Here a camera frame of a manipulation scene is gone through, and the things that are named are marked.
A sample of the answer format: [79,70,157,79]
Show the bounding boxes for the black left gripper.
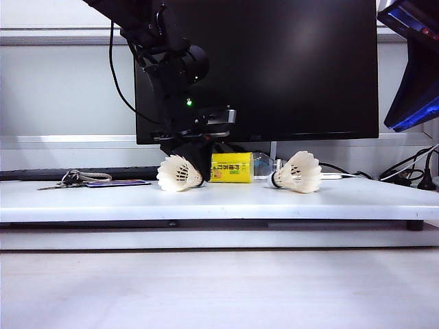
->
[146,67,237,182]

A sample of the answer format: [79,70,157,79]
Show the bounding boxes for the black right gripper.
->
[383,0,439,134]

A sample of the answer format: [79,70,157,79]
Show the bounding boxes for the shuttlecock with green cork sticker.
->
[156,154,204,193]

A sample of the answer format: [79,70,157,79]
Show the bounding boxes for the white feather shuttlecock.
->
[268,151,324,195]

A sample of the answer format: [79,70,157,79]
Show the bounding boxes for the plastic bottle with yellow label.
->
[209,152,287,184]

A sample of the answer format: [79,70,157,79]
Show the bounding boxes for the white raised desk board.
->
[0,177,439,224]

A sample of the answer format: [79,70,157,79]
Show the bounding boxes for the black keyboard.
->
[0,166,163,182]

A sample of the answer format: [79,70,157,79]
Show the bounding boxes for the blue card tag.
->
[84,179,152,189]

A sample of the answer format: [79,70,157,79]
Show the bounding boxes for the black power plug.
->
[416,149,438,192]

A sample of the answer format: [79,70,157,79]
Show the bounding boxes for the bunch of metal keys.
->
[36,169,85,192]

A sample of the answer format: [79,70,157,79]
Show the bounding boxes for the black computer monitor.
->
[132,0,379,145]

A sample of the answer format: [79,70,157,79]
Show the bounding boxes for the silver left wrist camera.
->
[197,105,238,127]

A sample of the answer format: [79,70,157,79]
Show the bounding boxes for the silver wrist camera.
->
[376,0,429,39]
[197,105,238,127]

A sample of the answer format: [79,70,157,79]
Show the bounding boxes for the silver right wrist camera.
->
[376,0,429,39]

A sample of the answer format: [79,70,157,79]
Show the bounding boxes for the white cord key loop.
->
[75,172,115,184]

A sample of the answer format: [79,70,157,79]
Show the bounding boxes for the tangled black cables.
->
[378,143,439,184]

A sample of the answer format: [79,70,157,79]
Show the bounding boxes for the white cable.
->
[342,143,439,181]

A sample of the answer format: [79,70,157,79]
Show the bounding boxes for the thin black cable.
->
[320,162,375,181]

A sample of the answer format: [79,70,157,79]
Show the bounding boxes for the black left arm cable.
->
[108,19,166,126]

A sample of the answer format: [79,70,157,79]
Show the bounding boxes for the grey aluminium partition frame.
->
[0,21,439,152]

